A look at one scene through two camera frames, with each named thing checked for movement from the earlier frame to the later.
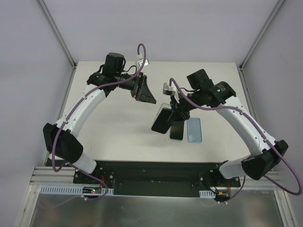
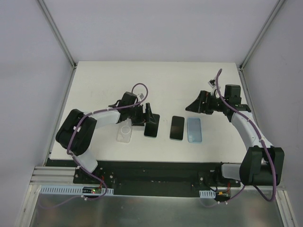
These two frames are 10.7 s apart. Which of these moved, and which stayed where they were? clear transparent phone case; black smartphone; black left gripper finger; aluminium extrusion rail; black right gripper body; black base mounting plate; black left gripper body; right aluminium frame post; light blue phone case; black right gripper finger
Moved: black right gripper body; clear transparent phone case; black right gripper finger; black left gripper body; black left gripper finger
Stayed: black base mounting plate; aluminium extrusion rail; right aluminium frame post; light blue phone case; black smartphone
